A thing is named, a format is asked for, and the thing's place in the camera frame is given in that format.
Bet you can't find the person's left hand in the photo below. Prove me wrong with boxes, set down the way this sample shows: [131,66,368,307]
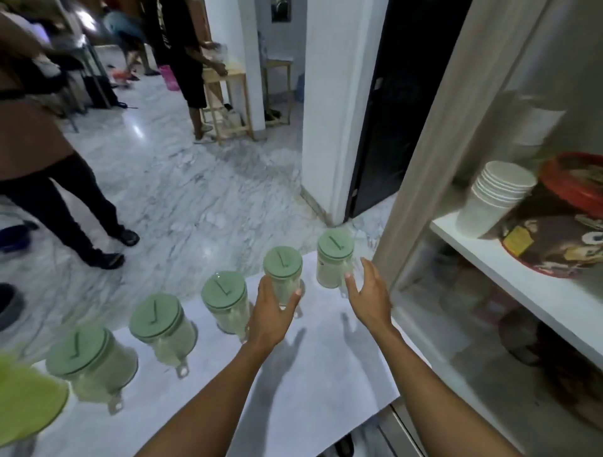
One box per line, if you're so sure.
[246,275,303,351]

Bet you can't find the person's right hand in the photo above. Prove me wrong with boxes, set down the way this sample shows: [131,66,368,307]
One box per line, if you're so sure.
[344,257,395,336]

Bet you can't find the green-lidded clear jar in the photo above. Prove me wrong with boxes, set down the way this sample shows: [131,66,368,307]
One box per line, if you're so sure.
[46,325,139,416]
[262,246,306,318]
[201,271,253,341]
[317,229,355,290]
[128,294,198,379]

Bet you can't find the person's left forearm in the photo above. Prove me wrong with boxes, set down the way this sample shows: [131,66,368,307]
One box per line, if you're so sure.
[136,338,284,457]

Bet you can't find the person's right forearm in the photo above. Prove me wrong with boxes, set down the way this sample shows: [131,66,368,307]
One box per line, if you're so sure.
[364,324,521,457]

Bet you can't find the stack of white paper cups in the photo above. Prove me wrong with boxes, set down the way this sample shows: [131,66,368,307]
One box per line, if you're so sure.
[455,160,538,239]

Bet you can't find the black door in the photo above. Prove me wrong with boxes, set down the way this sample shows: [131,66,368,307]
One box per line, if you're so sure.
[345,0,473,222]

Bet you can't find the white cabinet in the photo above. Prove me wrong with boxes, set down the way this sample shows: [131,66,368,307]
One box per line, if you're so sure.
[372,0,603,457]

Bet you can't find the red-lidded printed tin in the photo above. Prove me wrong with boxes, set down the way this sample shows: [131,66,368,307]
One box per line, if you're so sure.
[481,152,603,278]

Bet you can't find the wooden stool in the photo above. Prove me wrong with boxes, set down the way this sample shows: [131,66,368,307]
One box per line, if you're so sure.
[260,57,294,125]
[200,66,256,144]

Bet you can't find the white container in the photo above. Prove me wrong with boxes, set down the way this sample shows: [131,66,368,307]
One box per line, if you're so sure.
[513,94,567,156]

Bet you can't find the pink bucket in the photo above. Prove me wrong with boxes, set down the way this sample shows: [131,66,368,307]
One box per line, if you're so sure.
[159,64,181,91]

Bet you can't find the lime green plastic lid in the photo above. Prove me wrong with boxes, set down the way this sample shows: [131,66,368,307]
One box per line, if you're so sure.
[0,354,70,445]

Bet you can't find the black shoe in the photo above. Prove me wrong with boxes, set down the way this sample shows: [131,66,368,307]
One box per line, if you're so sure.
[0,282,25,330]

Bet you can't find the blue object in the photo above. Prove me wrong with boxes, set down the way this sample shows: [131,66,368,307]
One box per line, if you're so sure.
[0,225,34,252]

